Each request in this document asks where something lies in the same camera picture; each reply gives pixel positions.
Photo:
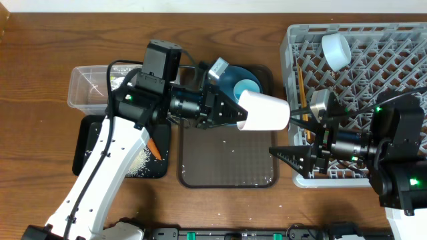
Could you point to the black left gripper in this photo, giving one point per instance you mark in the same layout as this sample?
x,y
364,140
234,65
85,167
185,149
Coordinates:
x,y
208,96

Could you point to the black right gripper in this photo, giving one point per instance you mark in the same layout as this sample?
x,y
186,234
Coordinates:
x,y
324,142

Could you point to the pink cup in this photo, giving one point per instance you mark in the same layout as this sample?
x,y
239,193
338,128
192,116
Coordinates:
x,y
265,113

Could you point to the orange carrot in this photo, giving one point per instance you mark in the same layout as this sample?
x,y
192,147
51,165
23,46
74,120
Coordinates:
x,y
154,150

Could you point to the light blue bowl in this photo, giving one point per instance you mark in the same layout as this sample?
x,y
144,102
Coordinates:
x,y
336,51

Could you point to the pile of rice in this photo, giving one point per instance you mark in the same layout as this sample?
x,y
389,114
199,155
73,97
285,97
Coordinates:
x,y
145,165

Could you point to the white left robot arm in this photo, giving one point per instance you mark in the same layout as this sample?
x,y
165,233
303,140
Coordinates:
x,y
131,112

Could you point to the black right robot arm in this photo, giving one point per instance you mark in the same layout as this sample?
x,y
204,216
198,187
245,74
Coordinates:
x,y
384,137

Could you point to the grey dishwasher rack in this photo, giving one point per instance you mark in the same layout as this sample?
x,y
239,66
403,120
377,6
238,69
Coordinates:
x,y
384,56

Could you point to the light blue cup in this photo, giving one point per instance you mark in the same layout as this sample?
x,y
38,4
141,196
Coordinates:
x,y
244,84

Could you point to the dark blue plate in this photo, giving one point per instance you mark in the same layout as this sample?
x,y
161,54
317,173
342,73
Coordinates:
x,y
226,77

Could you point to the brown serving tray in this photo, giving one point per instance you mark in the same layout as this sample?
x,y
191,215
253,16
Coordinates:
x,y
225,157

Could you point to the black plastic tray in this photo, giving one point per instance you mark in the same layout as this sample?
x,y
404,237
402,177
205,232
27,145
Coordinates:
x,y
89,132

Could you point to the clear plastic bin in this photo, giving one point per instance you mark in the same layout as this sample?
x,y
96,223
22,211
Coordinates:
x,y
87,86

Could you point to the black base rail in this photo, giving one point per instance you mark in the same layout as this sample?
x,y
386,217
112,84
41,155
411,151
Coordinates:
x,y
290,233

